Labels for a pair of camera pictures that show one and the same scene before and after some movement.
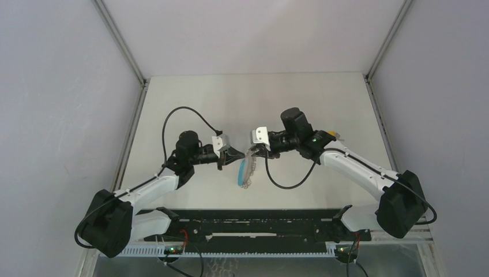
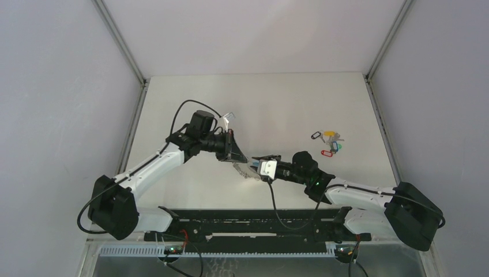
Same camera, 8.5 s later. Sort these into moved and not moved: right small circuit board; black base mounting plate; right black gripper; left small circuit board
Moved: right black gripper
Not moved: left small circuit board; black base mounting plate; right small circuit board
